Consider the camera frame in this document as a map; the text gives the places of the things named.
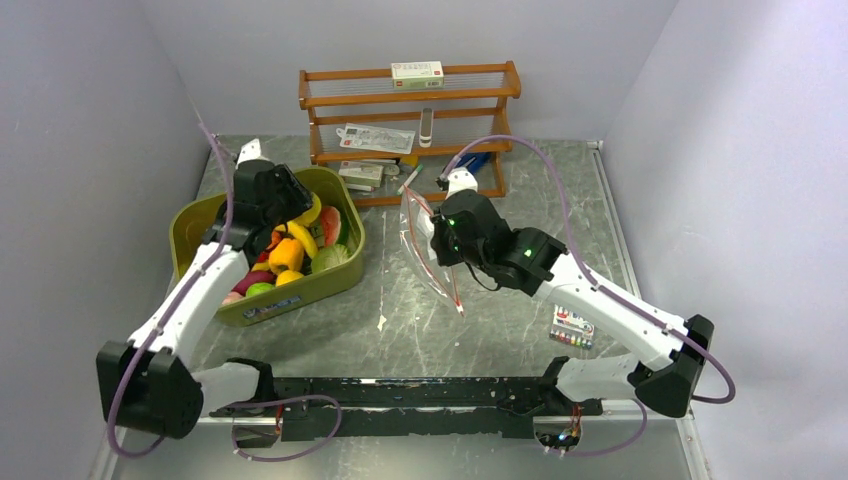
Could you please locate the yellow banana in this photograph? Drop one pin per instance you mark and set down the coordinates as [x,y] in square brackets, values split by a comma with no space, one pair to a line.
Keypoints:
[303,236]

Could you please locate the orange bell pepper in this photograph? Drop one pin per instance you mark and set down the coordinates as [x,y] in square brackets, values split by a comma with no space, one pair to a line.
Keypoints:
[287,255]

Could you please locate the white grey small device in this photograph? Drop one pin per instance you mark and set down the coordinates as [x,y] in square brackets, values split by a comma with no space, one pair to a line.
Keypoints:
[425,133]

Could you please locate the clear zip top bag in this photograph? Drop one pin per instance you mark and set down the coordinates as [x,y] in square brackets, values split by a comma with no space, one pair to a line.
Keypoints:
[416,232]

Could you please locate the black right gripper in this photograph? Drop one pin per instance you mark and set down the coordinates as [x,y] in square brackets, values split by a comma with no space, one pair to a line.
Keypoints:
[444,256]

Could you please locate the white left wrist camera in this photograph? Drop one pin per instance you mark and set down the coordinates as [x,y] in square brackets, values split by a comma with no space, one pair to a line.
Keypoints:
[250,151]

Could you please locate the white green box on shelf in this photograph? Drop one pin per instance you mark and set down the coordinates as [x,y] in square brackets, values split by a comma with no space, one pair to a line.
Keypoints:
[417,75]

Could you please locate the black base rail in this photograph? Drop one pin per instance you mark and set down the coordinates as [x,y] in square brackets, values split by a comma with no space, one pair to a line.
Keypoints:
[359,407]

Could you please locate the green cabbage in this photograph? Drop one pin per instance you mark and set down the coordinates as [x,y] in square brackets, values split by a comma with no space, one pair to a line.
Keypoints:
[330,257]

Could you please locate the colourful marker set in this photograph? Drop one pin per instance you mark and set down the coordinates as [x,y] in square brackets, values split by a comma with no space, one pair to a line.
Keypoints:
[569,328]

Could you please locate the green lime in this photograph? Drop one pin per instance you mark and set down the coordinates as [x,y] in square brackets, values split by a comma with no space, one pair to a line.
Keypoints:
[258,288]

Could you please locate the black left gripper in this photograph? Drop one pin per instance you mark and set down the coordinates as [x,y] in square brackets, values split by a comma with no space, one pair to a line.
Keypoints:
[300,198]

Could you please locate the white flat packet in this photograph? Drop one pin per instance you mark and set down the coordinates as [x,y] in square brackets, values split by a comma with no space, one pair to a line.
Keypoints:
[373,138]

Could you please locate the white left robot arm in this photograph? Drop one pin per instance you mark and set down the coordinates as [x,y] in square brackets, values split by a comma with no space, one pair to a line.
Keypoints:
[144,382]

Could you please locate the white green box lower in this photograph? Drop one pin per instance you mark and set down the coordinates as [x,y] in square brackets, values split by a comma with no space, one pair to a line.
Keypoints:
[361,173]

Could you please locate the olive green plastic bin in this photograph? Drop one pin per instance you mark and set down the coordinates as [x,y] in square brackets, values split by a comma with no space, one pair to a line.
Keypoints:
[189,225]

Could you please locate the green white marker pen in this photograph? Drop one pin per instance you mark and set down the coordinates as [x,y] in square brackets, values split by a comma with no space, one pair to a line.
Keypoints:
[409,180]

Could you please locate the watermelon slice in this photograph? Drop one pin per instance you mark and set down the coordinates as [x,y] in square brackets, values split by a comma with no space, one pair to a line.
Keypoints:
[334,226]

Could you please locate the blue stapler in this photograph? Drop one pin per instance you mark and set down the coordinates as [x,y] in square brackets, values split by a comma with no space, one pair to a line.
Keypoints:
[473,162]

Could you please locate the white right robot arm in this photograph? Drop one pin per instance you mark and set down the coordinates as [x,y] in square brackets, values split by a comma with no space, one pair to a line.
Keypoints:
[666,353]

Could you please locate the orange wooden shelf rack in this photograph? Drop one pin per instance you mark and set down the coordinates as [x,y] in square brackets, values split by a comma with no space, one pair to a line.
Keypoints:
[368,115]

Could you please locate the yellow lemon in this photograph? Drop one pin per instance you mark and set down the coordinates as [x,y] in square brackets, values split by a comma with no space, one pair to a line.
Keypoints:
[287,276]

